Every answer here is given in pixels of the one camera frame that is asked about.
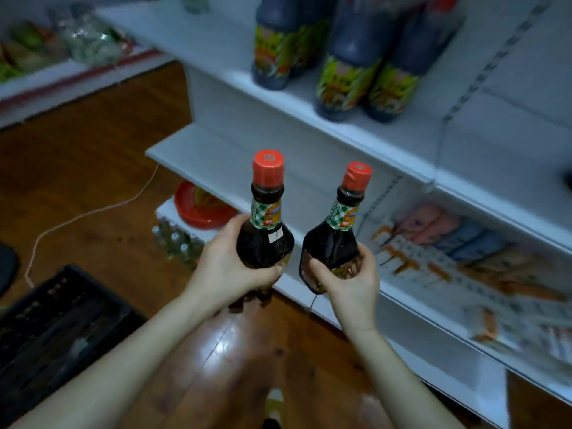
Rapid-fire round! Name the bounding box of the large dark sauce bottle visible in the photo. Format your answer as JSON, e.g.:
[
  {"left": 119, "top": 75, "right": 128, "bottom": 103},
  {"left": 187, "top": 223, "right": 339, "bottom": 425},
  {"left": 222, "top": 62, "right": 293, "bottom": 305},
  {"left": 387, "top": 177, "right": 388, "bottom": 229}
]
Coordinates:
[
  {"left": 363, "top": 0, "right": 466, "bottom": 125},
  {"left": 251, "top": 0, "right": 310, "bottom": 91},
  {"left": 290, "top": 0, "right": 339, "bottom": 79},
  {"left": 315, "top": 0, "right": 403, "bottom": 123}
]

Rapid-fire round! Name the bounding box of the white metal shelf unit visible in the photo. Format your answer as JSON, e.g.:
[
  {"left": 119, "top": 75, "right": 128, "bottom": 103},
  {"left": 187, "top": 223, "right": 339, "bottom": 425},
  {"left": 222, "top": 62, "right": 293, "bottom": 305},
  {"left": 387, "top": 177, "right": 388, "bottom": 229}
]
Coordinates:
[{"left": 95, "top": 0, "right": 572, "bottom": 429}]

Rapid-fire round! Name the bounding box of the black plastic crate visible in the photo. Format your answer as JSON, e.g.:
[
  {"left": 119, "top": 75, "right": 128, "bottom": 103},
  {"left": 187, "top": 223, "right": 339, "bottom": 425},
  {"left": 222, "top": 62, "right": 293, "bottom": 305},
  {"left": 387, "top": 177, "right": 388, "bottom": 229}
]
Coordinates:
[{"left": 0, "top": 263, "right": 148, "bottom": 427}]

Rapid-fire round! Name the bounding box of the dark sauce bottle red cap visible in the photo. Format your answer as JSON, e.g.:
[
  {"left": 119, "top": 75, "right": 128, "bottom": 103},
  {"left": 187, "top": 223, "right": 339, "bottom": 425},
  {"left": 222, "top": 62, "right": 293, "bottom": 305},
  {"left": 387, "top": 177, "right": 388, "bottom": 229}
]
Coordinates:
[
  {"left": 299, "top": 161, "right": 373, "bottom": 295},
  {"left": 236, "top": 149, "right": 296, "bottom": 293}
]

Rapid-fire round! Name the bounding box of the pile of clear plastic bags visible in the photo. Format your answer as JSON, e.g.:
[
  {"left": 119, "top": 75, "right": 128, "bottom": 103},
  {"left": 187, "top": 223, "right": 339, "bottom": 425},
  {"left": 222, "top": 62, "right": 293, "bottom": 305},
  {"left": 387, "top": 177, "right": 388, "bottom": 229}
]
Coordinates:
[{"left": 48, "top": 3, "right": 136, "bottom": 67}]

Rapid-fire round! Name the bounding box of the group of small clear bottles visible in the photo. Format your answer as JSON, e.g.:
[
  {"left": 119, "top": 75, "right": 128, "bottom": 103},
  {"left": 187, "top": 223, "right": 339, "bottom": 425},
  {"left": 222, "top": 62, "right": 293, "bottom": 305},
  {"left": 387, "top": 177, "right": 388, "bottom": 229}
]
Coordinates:
[{"left": 151, "top": 218, "right": 205, "bottom": 271}]

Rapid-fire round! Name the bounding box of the white shelf with red strip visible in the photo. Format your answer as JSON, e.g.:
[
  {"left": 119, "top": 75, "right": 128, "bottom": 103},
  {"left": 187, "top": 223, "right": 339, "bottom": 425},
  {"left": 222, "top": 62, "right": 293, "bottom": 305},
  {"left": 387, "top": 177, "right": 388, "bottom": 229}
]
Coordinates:
[{"left": 0, "top": 45, "right": 175, "bottom": 130}]

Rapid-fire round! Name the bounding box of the person's right hand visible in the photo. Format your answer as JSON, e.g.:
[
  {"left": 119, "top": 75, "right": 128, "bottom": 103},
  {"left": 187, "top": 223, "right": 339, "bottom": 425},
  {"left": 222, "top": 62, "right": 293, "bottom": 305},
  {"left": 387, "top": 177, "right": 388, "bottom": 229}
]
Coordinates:
[{"left": 309, "top": 242, "right": 381, "bottom": 339}]

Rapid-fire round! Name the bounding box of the person's right forearm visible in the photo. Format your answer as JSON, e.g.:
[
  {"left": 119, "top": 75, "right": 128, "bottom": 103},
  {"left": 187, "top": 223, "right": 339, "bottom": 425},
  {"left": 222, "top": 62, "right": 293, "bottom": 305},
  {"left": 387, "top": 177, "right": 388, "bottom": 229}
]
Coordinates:
[{"left": 343, "top": 325, "right": 465, "bottom": 429}]

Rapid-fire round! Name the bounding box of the red plastic basin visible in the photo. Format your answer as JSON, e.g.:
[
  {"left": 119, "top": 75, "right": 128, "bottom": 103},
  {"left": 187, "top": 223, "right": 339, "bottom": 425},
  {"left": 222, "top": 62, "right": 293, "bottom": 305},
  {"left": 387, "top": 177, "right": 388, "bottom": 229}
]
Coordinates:
[{"left": 174, "top": 180, "right": 239, "bottom": 230}]

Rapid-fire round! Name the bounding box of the person's green shoe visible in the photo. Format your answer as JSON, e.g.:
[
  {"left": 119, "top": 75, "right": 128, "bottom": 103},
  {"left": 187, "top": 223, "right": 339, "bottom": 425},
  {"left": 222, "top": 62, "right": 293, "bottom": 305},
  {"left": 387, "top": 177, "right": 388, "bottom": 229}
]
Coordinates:
[{"left": 262, "top": 388, "right": 286, "bottom": 429}]

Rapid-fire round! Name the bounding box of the white cable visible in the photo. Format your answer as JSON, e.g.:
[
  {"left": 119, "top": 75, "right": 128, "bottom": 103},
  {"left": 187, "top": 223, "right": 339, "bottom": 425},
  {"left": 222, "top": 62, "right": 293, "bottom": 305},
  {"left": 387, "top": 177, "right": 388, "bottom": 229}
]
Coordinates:
[{"left": 24, "top": 163, "right": 161, "bottom": 289}]

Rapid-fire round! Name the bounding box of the dark round object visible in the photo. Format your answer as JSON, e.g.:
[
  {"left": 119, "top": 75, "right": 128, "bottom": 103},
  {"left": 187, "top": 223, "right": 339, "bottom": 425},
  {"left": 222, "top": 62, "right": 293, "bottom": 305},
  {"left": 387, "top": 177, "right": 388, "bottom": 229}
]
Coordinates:
[{"left": 0, "top": 242, "right": 21, "bottom": 299}]

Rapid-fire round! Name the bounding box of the pile of green packets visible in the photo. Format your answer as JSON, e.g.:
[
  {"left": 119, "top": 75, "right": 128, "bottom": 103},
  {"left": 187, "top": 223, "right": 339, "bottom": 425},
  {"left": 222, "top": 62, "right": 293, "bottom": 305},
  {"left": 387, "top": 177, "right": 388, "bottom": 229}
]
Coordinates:
[{"left": 0, "top": 20, "right": 68, "bottom": 83}]

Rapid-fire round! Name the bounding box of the person's left forearm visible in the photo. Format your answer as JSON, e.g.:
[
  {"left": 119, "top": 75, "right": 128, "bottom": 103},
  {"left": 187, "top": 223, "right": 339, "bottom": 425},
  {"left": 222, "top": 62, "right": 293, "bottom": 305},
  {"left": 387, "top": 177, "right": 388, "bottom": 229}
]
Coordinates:
[{"left": 9, "top": 286, "right": 220, "bottom": 429}]

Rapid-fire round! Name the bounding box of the person's left hand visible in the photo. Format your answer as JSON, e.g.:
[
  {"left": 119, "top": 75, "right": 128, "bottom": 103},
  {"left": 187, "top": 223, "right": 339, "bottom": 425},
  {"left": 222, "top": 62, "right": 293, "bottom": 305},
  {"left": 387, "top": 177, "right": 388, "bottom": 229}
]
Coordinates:
[{"left": 184, "top": 214, "right": 284, "bottom": 314}]

